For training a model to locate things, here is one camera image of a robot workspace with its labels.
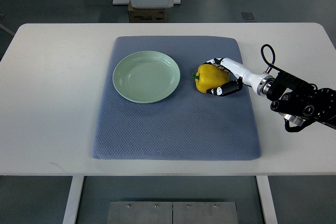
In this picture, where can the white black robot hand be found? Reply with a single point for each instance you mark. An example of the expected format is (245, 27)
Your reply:
(240, 76)

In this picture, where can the yellow bell pepper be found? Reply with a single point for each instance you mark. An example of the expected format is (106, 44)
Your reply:
(209, 77)

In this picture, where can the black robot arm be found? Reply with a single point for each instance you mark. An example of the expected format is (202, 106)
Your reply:
(300, 103)

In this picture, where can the light green plate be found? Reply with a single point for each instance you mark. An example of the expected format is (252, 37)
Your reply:
(146, 77)

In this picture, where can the metal floor plate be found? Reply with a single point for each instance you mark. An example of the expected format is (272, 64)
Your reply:
(171, 212)

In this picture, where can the grey floor outlet cover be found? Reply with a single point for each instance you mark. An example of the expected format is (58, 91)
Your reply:
(248, 16)

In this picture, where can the blue quilted mat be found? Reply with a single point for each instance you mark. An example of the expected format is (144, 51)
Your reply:
(187, 125)

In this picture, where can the cardboard box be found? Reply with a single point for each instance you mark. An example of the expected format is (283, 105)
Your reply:
(146, 15)

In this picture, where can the white table frame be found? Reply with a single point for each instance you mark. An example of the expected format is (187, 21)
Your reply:
(89, 196)

